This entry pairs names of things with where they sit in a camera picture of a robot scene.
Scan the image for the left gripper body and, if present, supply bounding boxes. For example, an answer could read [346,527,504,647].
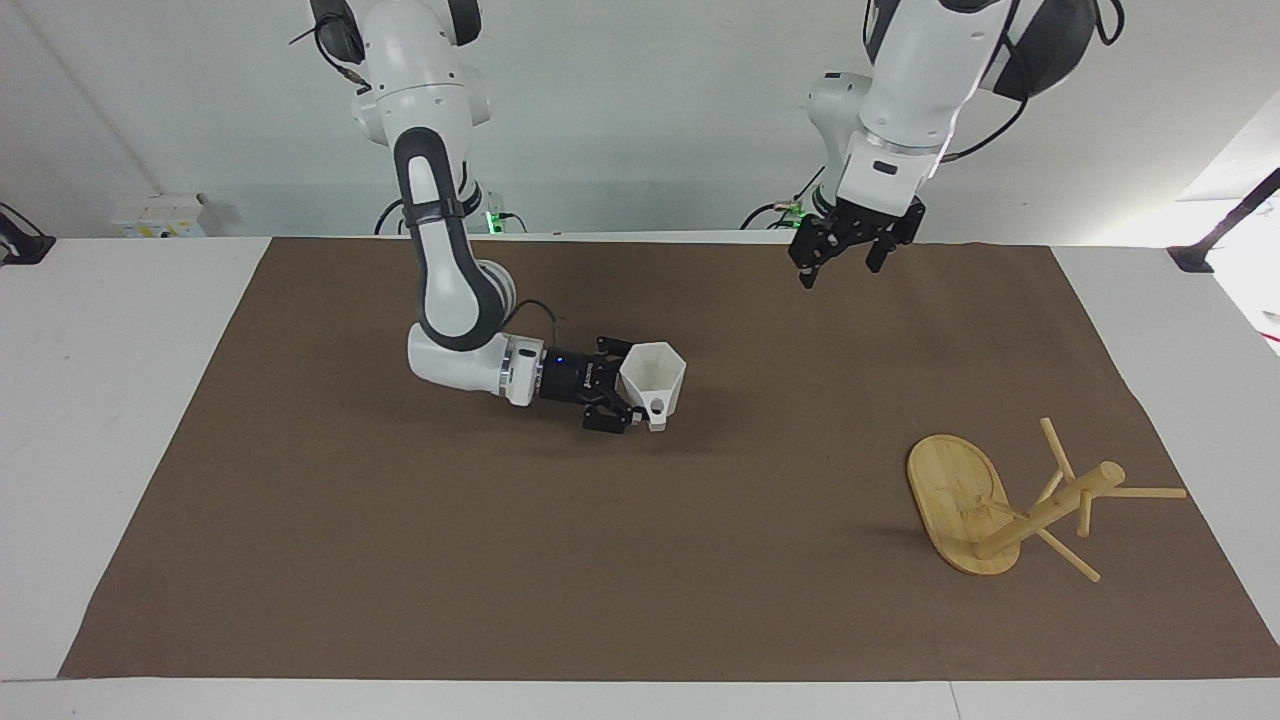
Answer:
[812,196,927,249]

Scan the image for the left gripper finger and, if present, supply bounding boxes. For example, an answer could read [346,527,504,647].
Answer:
[864,228,915,275]
[787,218,853,290]

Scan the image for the white socket box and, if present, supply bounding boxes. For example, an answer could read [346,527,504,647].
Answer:
[111,192,208,240]

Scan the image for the black stand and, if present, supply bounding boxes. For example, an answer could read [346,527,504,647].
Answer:
[1167,167,1280,275]
[0,202,57,267]

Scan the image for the wooden cup rack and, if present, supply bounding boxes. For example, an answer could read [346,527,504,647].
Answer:
[906,416,1189,584]

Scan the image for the white angular cup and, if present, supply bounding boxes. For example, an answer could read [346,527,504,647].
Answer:
[617,341,689,433]

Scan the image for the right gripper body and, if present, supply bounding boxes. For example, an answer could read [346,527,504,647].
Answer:
[538,345,611,405]

